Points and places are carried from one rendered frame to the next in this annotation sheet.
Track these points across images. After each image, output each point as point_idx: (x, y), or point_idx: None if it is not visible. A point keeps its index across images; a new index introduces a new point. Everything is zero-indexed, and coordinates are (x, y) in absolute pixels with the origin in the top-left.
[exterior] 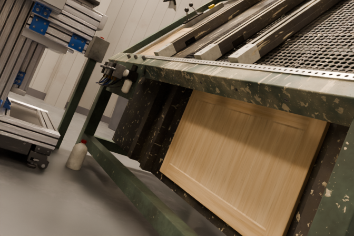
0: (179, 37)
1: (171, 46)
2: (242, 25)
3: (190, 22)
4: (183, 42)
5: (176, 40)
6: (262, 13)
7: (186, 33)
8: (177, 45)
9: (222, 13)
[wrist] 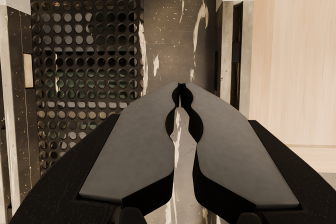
0: (244, 48)
1: None
2: (5, 113)
3: None
4: (218, 46)
5: (230, 24)
6: (0, 178)
7: (240, 78)
8: (219, 20)
9: (215, 223)
